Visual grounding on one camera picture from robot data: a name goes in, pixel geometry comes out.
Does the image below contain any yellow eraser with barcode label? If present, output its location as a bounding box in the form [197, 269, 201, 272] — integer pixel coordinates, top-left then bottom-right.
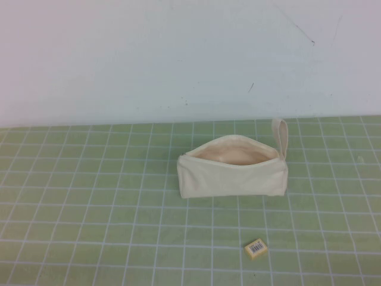
[243, 237, 266, 262]

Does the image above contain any cream canvas pencil case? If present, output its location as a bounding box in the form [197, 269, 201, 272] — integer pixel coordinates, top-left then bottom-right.
[177, 118, 290, 200]

